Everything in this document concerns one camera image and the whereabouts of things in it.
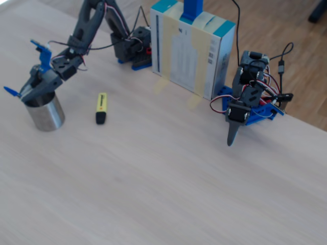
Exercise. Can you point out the dark grey robot arm without camera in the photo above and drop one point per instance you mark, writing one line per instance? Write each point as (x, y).
(251, 95)

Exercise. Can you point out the blue perforated arm base plate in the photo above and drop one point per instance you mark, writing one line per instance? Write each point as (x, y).
(260, 112)

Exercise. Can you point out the dark grey robot arm with camera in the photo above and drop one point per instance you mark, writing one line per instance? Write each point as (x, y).
(84, 23)

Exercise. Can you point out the blue capped ballpoint pen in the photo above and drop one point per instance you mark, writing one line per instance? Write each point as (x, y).
(10, 91)

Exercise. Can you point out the beige masking tape strip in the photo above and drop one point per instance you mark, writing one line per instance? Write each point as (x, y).
(168, 46)
(204, 76)

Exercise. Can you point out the black and blue arm base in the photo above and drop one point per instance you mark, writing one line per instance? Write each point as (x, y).
(140, 66)

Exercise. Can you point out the silver metal cup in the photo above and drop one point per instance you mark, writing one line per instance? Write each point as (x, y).
(48, 117)

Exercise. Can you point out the wrist camera on blue bracket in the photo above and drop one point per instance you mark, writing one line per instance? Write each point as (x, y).
(45, 57)

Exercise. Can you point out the yellow Stabilo Boss highlighter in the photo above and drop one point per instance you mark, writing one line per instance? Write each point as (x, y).
(101, 104)

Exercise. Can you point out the black furniture foot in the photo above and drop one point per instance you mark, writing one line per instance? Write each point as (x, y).
(318, 12)

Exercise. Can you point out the blue plastic post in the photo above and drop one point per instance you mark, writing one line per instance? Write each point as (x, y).
(191, 10)

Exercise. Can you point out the grey gripper with black servo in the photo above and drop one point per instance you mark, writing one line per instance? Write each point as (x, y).
(236, 114)

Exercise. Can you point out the white and teal cardboard box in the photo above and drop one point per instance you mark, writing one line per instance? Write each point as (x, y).
(184, 56)

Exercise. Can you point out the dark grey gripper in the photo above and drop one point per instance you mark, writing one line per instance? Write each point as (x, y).
(40, 84)

